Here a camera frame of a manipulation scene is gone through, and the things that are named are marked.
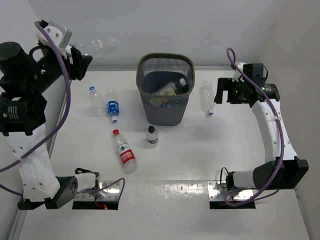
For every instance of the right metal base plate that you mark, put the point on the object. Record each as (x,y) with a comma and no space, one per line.
(216,193)

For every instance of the metal base plate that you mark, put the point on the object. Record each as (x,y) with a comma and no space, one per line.
(216,193)
(107,195)

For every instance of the red label water bottle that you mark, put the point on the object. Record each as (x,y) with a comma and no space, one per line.
(125,152)

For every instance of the pineapple juice bottle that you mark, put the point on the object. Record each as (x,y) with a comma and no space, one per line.
(168,89)

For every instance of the blue label water bottle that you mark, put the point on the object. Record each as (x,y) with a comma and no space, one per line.
(167,104)

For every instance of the blue label bottle left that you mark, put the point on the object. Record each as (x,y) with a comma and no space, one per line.
(112,105)

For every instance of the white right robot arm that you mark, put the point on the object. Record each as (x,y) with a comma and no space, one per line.
(265,105)

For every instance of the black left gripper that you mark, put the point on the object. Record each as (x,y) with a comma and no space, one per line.
(79,67)

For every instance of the grey mesh waste bin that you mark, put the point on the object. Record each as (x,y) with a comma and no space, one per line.
(155,70)

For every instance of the clear crushed bottle right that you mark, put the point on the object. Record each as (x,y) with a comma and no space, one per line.
(207,98)

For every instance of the green soda bottle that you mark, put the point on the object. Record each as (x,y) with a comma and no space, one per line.
(181,88)

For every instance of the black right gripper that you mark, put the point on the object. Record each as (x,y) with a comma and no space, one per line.
(227,84)

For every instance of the clear bottle blue cap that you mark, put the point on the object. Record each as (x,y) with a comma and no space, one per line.
(96,47)
(97,102)

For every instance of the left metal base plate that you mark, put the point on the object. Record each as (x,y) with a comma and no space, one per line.
(107,195)

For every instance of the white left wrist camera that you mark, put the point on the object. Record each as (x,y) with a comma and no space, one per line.
(54,36)

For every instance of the small black cap bottle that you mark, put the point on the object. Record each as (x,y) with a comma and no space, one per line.
(152,136)

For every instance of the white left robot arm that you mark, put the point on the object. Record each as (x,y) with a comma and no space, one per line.
(22,123)

